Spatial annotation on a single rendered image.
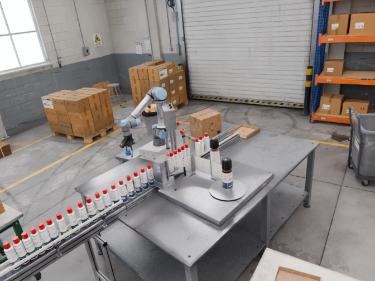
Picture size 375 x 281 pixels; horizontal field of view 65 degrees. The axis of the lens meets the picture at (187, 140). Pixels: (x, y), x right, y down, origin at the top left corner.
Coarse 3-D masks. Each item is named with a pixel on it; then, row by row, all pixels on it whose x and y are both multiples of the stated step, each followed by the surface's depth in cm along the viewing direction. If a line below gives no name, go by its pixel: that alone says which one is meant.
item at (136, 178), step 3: (135, 171) 246; (135, 174) 244; (135, 177) 244; (138, 177) 245; (135, 180) 245; (138, 180) 246; (135, 183) 247; (138, 183) 247; (135, 186) 248; (138, 186) 248; (138, 189) 249; (141, 189) 251; (138, 192) 250; (141, 192) 252
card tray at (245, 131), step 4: (240, 124) 374; (244, 124) 373; (236, 128) 369; (240, 128) 371; (244, 128) 370; (248, 128) 369; (252, 128) 367; (256, 128) 363; (228, 132) 358; (232, 132) 362; (236, 132) 361; (240, 132) 360; (244, 132) 359; (248, 132) 358; (252, 132) 349; (256, 132) 356; (240, 136) 350; (244, 136) 349; (248, 136) 345
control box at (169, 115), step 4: (164, 108) 267; (168, 108) 266; (172, 108) 265; (164, 112) 260; (168, 112) 261; (172, 112) 262; (164, 116) 265; (168, 116) 262; (172, 116) 263; (164, 120) 273; (168, 120) 264; (172, 120) 265; (164, 124) 280; (168, 124) 265; (172, 124) 266; (176, 124) 268; (168, 128) 267; (172, 128) 268; (176, 128) 269
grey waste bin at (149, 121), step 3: (144, 117) 545; (147, 117) 539; (150, 117) 537; (153, 117) 536; (156, 117) 538; (147, 120) 543; (150, 120) 540; (153, 120) 540; (156, 120) 541; (147, 123) 546; (150, 123) 543; (153, 123) 543; (156, 123) 544; (147, 126) 550; (150, 126) 546; (147, 129) 555; (150, 129) 550; (147, 132) 561; (150, 132) 554
